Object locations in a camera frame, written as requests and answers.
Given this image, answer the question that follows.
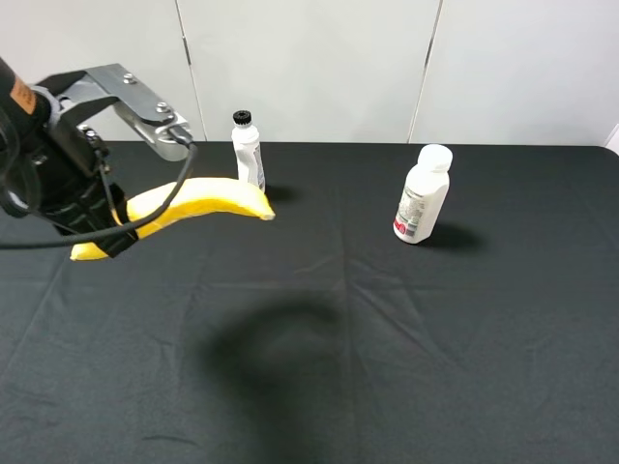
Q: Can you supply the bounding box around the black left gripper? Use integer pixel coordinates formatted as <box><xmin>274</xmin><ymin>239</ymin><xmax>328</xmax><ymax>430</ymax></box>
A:
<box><xmin>1</xmin><ymin>72</ymin><xmax>138</xmax><ymax>258</ymax></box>

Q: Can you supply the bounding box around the yellow banana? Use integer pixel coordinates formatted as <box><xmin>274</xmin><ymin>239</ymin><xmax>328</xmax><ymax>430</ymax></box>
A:
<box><xmin>70</xmin><ymin>177</ymin><xmax>276</xmax><ymax>261</ymax></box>

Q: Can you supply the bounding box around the white bottle black cap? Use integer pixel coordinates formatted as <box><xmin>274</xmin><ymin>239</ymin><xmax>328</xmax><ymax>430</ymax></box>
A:
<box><xmin>231</xmin><ymin>110</ymin><xmax>266</xmax><ymax>191</ymax></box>

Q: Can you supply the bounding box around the black tablecloth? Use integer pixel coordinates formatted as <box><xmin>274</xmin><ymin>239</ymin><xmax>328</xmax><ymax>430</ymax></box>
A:
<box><xmin>1</xmin><ymin>143</ymin><xmax>618</xmax><ymax>463</ymax></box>

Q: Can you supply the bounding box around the white labelled pill bottle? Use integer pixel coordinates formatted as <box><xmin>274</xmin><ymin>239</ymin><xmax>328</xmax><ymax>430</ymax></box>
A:
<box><xmin>393</xmin><ymin>144</ymin><xmax>453</xmax><ymax>245</ymax></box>

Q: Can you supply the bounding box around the black camera cable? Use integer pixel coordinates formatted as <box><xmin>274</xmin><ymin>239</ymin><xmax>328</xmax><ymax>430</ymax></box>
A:
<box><xmin>0</xmin><ymin>126</ymin><xmax>199</xmax><ymax>250</ymax></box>

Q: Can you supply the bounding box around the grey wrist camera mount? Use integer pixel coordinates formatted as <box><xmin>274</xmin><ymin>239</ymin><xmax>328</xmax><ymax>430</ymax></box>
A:
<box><xmin>86</xmin><ymin>64</ymin><xmax>191</xmax><ymax>161</ymax></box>

